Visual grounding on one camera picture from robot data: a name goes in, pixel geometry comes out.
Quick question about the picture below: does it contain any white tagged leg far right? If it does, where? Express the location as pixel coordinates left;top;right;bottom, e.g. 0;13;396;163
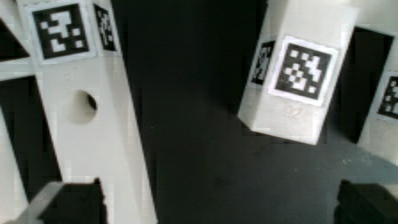
357;0;398;166

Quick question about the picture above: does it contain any white chair back part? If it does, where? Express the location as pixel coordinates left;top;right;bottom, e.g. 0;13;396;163
0;0;158;224

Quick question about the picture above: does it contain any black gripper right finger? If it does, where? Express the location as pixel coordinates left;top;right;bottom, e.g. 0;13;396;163
336;180;398;224

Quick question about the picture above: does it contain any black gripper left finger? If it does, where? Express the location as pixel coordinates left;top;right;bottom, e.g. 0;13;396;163
14;179;106;224

